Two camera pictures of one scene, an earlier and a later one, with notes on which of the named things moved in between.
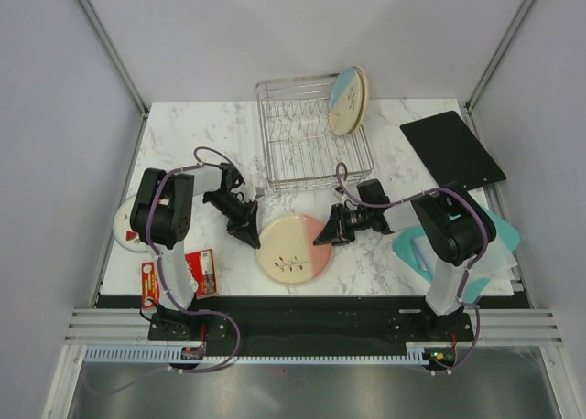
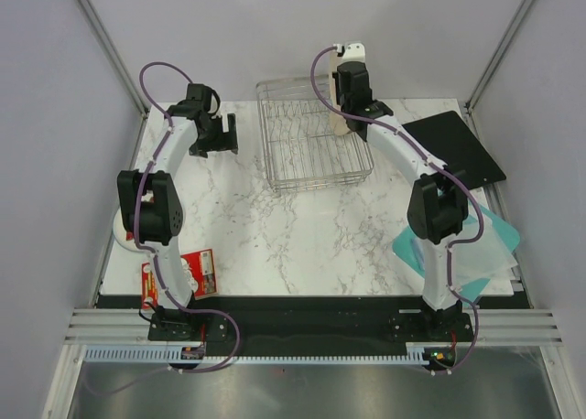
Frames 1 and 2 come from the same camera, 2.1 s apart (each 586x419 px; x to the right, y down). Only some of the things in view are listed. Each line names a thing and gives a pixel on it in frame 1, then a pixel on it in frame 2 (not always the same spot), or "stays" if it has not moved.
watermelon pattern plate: [123, 230] stays
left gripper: [245, 228] to [225, 141]
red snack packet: [201, 265] stays
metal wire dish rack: [301, 146] stays
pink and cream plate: [286, 252] to [341, 123]
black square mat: [450, 152] stays
